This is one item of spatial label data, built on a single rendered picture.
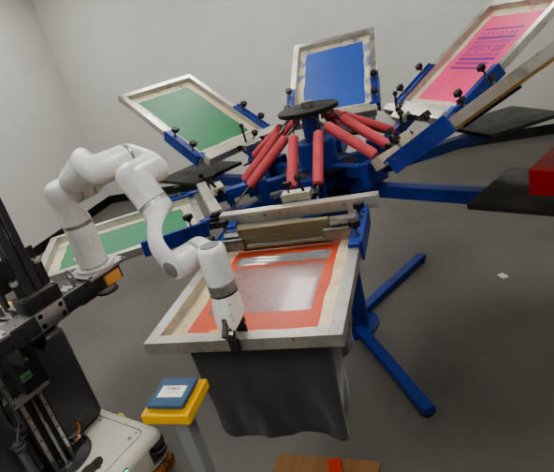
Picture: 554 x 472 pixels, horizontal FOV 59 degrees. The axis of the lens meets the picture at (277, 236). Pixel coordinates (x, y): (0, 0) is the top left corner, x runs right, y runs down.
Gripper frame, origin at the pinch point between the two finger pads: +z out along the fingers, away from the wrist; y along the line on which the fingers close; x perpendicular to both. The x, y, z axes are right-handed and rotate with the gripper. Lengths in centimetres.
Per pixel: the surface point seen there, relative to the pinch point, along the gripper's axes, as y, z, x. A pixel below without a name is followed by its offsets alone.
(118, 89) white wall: -471, -48, -307
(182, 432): 21.1, 12.7, -12.1
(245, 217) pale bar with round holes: -80, -4, -22
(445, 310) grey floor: -152, 98, 54
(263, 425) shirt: -7.6, 40.2, -5.3
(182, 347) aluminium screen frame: 1.9, 1.0, -17.1
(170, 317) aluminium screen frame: -11.4, -0.9, -26.4
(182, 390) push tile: 19.1, 1.1, -9.3
